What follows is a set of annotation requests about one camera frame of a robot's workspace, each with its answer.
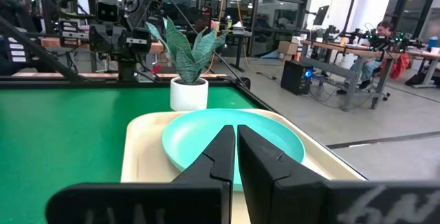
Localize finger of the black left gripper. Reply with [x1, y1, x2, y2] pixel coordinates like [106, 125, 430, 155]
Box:
[89, 24, 106, 52]
[104, 25, 121, 55]

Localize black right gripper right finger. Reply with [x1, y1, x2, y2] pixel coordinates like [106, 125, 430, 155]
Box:
[236, 124, 440, 224]

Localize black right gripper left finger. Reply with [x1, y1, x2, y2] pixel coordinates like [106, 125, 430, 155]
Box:
[45, 124, 237, 224]

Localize turquoise plate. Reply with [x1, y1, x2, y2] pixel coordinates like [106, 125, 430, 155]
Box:
[161, 109, 306, 192]

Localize beige tray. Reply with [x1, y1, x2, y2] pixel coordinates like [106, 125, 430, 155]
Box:
[120, 108, 367, 224]

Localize wooden workbench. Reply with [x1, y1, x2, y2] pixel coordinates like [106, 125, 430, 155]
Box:
[40, 36, 166, 55]

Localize green snake plant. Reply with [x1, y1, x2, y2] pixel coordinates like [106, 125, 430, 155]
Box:
[144, 16, 228, 86]

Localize black box with white labels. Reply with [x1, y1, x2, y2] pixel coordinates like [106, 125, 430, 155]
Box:
[0, 34, 32, 76]

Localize green table mat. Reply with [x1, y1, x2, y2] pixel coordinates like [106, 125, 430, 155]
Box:
[0, 85, 262, 224]

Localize black side table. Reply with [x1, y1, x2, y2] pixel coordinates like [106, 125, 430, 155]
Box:
[225, 31, 255, 73]

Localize black computer tower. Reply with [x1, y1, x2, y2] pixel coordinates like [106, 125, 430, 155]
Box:
[280, 60, 314, 96]

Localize office chair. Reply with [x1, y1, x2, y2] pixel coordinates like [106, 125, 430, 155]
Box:
[357, 79, 393, 102]

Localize cardboard box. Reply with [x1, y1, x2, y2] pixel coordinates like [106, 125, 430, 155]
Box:
[277, 41, 299, 56]

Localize wooden desk with grey legs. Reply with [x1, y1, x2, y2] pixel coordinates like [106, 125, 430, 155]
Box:
[300, 39, 402, 111]

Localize red cloth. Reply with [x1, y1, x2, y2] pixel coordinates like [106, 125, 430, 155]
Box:
[379, 52, 410, 80]

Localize black bag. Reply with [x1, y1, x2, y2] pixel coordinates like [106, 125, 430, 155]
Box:
[404, 71, 430, 87]

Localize black desk robot arms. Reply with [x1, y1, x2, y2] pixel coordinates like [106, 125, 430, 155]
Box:
[343, 27, 427, 52]

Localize black monitor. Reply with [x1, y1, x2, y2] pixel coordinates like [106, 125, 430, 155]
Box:
[312, 5, 330, 26]

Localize seated person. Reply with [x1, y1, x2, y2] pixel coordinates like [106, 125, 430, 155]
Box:
[350, 20, 396, 91]

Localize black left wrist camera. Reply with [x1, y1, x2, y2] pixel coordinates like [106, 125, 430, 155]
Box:
[93, 0, 121, 24]

